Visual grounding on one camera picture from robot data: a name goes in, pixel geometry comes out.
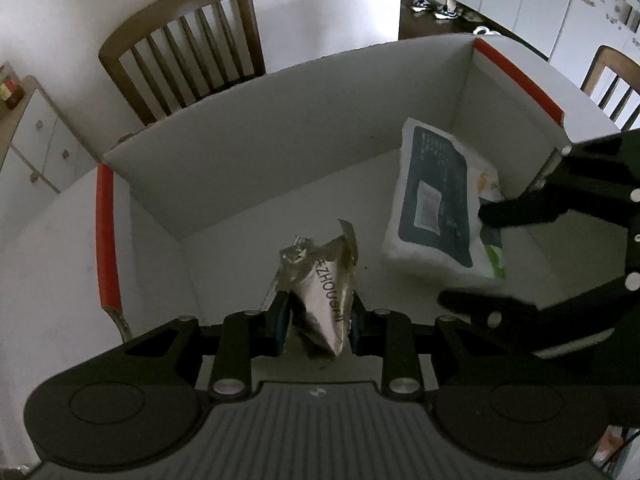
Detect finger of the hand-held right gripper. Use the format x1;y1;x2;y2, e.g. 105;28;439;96
477;127;640;231
437;269;640;361

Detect red-lidded sauce jar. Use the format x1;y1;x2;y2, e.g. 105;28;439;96
0;62;25;110

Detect brown wooden slat chair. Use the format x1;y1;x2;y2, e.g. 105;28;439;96
98;0;267;128
580;45;640;131

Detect silver foil snack wrapper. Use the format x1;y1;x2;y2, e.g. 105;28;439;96
263;218;361;358

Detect white appliance with magnets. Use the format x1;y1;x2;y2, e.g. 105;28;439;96
547;0;640;78

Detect tall white wall cabinets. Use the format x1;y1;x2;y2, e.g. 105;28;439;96
447;0;581;56

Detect white teal tissue pack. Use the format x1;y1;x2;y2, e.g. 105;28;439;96
381;117;507;281

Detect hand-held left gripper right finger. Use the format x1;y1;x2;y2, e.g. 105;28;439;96
349;295;531;402

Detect white low drawer cabinet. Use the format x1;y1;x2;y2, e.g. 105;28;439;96
0;76;101;196

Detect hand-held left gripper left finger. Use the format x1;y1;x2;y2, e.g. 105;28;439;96
122;292;291;401

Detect red white cardboard box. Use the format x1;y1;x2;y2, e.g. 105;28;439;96
95;32;640;361

